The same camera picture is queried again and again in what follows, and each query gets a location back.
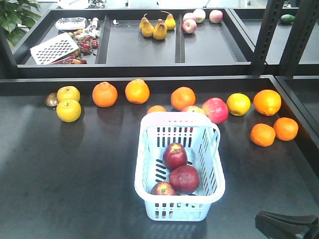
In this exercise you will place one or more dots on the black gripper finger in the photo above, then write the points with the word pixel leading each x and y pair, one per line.
pixel 277 226

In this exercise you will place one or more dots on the dark red apple front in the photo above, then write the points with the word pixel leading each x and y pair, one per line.
pixel 185 179

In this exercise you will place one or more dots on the dark red apple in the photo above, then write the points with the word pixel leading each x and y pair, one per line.
pixel 185 179
pixel 164 189
pixel 174 156

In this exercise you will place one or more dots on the dark red apple back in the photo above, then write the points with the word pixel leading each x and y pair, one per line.
pixel 164 189

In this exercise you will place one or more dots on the light blue plastic basket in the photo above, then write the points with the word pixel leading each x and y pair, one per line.
pixel 200 139

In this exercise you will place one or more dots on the orange behind apples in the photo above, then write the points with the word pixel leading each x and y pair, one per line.
pixel 182 97

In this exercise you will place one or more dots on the small orange front left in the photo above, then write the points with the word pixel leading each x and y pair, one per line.
pixel 262 135

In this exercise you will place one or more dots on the small orange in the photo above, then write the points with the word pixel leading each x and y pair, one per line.
pixel 262 135
pixel 286 129
pixel 156 108

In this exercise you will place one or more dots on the small orange front right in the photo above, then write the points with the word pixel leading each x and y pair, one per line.
pixel 286 129

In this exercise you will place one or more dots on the large orange right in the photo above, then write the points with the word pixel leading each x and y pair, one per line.
pixel 267 102

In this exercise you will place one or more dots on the yellow round fruit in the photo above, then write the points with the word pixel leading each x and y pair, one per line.
pixel 238 104

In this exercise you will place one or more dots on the pink red apple right pair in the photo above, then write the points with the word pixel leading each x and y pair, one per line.
pixel 216 110

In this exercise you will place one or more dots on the red apple left pair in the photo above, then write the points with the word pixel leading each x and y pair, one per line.
pixel 194 109

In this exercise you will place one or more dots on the small orange middle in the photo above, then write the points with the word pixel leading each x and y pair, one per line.
pixel 156 108

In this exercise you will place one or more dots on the knobbed orange left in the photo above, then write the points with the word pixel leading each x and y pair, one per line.
pixel 104 95

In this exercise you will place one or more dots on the pink apple upper shelf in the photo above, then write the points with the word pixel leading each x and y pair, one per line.
pixel 189 26

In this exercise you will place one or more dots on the yellow brown pear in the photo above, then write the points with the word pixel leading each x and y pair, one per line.
pixel 160 30
pixel 146 27
pixel 170 21

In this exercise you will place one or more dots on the yellow apple front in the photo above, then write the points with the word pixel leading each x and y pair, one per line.
pixel 69 110

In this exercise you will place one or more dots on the yellow apple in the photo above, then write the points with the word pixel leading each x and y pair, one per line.
pixel 68 92
pixel 69 110

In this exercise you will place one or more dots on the yellow apple back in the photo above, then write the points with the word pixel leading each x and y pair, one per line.
pixel 68 92

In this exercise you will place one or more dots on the brown kiwi fruit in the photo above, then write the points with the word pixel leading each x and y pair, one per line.
pixel 51 100

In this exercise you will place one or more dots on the small red fruit pile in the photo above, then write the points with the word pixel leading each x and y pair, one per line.
pixel 86 40

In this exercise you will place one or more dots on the white perforated tray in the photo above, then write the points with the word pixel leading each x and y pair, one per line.
pixel 53 49

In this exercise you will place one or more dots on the white electronic device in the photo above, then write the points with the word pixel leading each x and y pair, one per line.
pixel 71 23

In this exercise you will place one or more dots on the potted green plant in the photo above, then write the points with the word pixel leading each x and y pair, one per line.
pixel 14 13

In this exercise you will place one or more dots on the black perforated shelf post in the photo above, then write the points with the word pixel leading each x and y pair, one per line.
pixel 269 23

